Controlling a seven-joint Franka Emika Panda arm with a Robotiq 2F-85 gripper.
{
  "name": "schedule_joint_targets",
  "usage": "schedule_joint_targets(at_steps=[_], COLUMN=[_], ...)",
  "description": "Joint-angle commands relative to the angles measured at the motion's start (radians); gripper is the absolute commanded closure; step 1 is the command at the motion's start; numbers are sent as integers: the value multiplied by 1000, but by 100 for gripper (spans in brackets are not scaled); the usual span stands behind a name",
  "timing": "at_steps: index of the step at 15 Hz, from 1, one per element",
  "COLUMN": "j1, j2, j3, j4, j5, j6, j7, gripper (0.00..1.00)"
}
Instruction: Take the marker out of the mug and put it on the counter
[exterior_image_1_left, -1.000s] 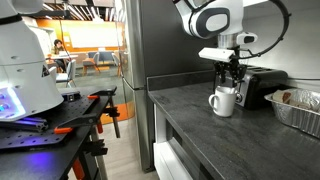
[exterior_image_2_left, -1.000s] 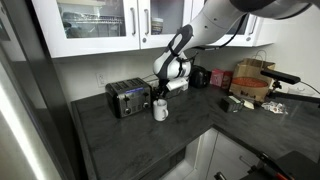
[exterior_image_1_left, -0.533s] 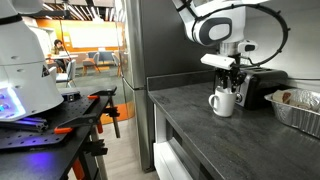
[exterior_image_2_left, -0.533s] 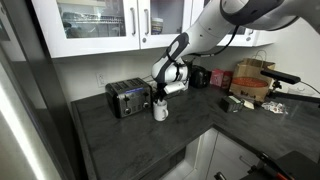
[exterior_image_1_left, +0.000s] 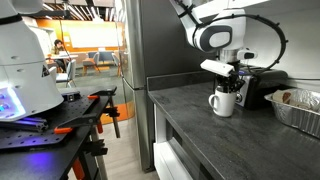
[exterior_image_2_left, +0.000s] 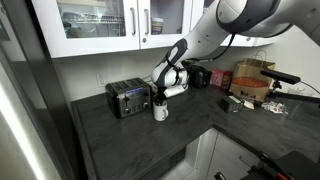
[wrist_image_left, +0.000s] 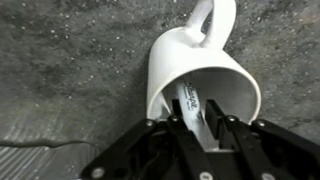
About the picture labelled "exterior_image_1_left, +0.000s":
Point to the foil wrapped food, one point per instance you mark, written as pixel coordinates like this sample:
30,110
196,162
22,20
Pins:
300,98

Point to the small black box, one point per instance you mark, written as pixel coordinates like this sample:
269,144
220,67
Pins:
70,96

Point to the black silver toaster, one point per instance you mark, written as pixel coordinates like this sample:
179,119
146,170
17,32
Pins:
263,90

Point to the aluminium foil tray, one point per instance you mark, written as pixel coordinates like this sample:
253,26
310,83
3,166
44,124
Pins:
293,116

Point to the aluminium extrusion bar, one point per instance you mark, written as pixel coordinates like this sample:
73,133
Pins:
26,124

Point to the white ceramic mug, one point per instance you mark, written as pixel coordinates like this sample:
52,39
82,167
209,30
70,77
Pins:
224,104

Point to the seated person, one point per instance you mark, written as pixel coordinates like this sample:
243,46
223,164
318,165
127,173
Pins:
59,53

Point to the black perforated robot table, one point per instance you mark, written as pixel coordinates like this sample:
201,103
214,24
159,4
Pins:
40,156

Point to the stainless steel refrigerator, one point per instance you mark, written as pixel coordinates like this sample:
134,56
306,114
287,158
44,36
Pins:
156,43

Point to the grey office chair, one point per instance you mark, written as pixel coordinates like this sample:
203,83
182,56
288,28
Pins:
68,75

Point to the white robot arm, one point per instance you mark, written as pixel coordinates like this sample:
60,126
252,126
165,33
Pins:
213,36

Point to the blue chair wooden legs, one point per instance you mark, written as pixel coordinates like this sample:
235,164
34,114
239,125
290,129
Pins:
91,61

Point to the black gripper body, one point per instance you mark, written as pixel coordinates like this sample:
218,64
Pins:
229,80

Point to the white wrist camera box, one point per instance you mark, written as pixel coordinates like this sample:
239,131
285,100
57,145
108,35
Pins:
216,67

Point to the white wall board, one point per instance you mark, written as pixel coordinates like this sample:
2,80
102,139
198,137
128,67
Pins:
90,33

